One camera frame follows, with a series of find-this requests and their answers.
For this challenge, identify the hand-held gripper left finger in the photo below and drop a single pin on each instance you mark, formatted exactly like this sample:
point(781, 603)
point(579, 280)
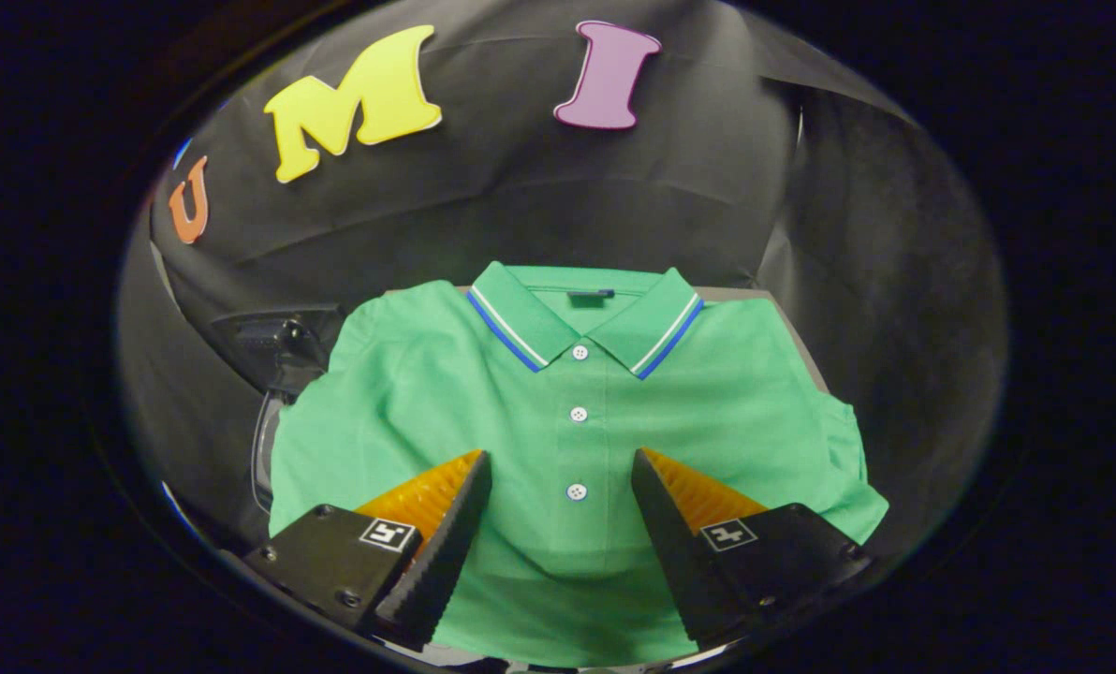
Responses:
point(441, 552)

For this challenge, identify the black backdrop cloth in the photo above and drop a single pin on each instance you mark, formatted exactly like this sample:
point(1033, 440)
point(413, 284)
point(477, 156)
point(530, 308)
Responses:
point(521, 206)

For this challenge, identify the beige cabinet with dark top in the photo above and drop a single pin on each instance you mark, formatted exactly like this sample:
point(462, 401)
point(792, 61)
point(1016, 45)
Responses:
point(787, 323)

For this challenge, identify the green polo shirt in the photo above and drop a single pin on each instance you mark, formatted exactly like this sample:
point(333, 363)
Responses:
point(521, 431)

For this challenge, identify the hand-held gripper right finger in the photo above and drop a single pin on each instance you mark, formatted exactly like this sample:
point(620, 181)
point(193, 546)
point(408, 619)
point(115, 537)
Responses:
point(675, 552)

